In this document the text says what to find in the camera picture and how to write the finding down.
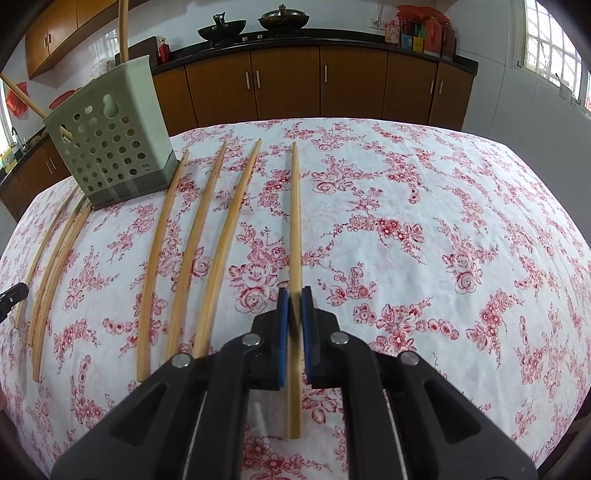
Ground green perforated utensil holder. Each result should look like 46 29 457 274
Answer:
42 54 182 210

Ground large barred window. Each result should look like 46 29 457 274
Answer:
522 0 591 112

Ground wooden upper cabinet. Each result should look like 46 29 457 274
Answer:
25 0 121 78

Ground brown wooden box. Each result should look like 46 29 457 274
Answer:
115 37 158 70

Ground small window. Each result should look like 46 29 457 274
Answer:
0 99 14 153

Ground red plastic bag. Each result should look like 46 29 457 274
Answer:
397 6 451 24

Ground red floral tablecloth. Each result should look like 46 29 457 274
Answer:
0 116 591 480

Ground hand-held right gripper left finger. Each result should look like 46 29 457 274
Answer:
51 287 291 480

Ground black wok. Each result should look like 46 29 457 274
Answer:
198 13 246 44

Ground dark pan with lid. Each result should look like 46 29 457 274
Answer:
257 4 310 31

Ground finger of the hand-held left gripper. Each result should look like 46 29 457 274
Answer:
0 284 28 319

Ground black kitchen countertop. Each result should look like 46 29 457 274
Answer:
0 28 478 185

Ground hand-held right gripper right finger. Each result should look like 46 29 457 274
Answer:
300 286 539 480

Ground red hanging ornament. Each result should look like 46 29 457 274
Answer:
4 83 28 118

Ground wooden lower kitchen cabinets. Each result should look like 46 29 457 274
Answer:
0 46 476 222

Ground black gas stove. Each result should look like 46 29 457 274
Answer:
203 25 315 47

